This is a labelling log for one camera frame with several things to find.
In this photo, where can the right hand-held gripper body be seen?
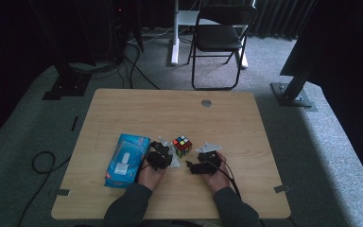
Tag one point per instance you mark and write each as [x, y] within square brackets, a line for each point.
[209, 162]

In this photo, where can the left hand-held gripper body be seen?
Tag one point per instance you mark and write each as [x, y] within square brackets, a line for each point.
[157, 160]

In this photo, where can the colourful puzzle cube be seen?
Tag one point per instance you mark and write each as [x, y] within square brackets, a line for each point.
[182, 146]

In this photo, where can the blue wet wipes pack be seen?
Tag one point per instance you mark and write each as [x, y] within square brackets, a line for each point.
[126, 160]

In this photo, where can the person's left hand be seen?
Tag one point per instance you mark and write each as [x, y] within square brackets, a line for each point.
[151, 178]

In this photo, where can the person's right hand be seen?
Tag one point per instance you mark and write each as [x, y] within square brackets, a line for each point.
[219, 179]

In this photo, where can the grey round table grommet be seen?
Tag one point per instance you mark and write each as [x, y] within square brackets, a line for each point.
[206, 103]

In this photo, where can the grey tape piece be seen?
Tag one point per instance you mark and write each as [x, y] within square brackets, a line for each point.
[63, 192]
[282, 188]

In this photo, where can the small black floor strip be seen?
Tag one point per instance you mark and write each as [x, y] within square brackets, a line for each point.
[74, 123]

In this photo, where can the black metal stand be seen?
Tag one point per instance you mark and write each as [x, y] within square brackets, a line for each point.
[291, 94]

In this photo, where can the black folding chair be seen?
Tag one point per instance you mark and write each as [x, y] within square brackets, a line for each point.
[217, 38]

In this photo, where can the black equipment box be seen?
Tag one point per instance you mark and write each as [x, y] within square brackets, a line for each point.
[107, 28]

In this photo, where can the grey pleated curtain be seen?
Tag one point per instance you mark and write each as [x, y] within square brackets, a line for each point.
[280, 19]

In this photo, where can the dark cloth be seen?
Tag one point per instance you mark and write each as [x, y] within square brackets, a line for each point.
[349, 63]

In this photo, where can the black stand base plate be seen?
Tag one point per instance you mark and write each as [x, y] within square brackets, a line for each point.
[67, 86]

